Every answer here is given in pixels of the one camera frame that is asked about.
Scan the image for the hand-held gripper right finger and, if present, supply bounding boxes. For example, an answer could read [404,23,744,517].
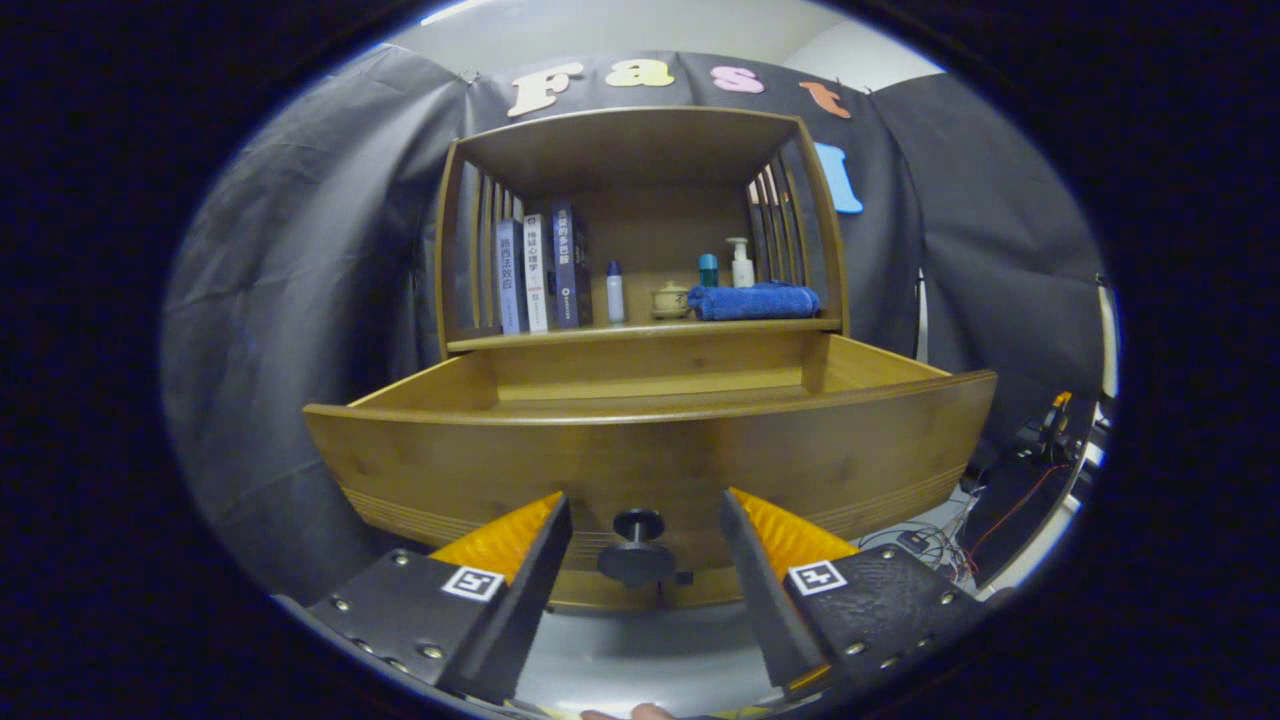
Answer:
[718,487,991,696]

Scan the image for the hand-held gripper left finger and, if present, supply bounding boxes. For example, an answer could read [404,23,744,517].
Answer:
[305,490,574,703]

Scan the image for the wooden drawer with black knob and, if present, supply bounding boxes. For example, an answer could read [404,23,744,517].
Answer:
[303,333,999,591]

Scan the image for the wooden cabinet door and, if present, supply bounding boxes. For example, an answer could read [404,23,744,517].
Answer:
[660,570,751,611]
[545,575,661,613]

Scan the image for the wooden countertop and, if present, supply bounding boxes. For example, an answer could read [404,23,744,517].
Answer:
[447,315,843,353]

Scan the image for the wooden cabinet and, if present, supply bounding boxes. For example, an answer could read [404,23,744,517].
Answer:
[435,105,851,613]

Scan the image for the black equipment with orange part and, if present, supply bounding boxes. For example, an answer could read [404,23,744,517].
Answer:
[975,390,1096,586]

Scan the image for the blue folded towel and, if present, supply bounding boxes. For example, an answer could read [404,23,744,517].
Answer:
[687,282,822,322]

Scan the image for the light blue book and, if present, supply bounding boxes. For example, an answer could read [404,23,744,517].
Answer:
[497,219,528,335]

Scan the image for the white book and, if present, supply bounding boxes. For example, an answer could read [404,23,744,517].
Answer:
[523,212,553,333]

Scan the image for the dark blue book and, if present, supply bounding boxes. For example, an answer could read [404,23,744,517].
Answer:
[550,201,594,330]

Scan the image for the white device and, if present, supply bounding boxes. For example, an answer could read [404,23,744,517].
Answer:
[985,275,1123,601]

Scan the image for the tangled floor cables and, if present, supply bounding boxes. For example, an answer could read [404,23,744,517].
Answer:
[860,490,981,583]

